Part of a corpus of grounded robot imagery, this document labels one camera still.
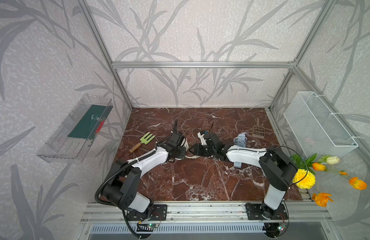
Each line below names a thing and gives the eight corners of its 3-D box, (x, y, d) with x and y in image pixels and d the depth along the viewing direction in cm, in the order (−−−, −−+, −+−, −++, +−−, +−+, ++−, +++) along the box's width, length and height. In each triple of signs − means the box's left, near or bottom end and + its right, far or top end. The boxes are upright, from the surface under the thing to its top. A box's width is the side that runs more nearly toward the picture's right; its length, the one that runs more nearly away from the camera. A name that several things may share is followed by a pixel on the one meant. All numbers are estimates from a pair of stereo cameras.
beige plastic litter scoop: (252, 136, 106) (253, 133, 104) (253, 119, 117) (255, 116, 114) (262, 139, 105) (264, 136, 102) (263, 121, 115) (265, 119, 113)
